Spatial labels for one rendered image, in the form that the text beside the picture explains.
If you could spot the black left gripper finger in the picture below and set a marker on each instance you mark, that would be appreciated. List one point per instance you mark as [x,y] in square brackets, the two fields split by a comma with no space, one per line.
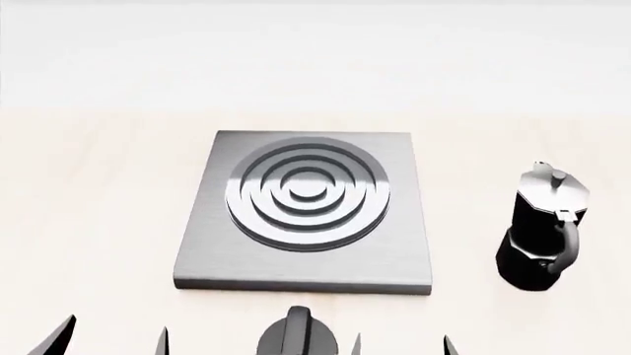
[56,340]
[162,344]

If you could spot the grey metal stove plate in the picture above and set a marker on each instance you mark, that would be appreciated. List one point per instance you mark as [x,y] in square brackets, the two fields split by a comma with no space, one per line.
[207,255]

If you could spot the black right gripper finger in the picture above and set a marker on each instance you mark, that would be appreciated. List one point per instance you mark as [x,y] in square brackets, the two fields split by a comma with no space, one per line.
[450,348]
[356,347]

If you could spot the black silver moka pot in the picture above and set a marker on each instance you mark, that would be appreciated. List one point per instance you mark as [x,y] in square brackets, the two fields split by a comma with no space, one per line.
[530,222]

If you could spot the dark grey stove knob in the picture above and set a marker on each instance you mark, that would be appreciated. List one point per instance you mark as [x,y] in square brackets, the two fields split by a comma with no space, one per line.
[298,338]

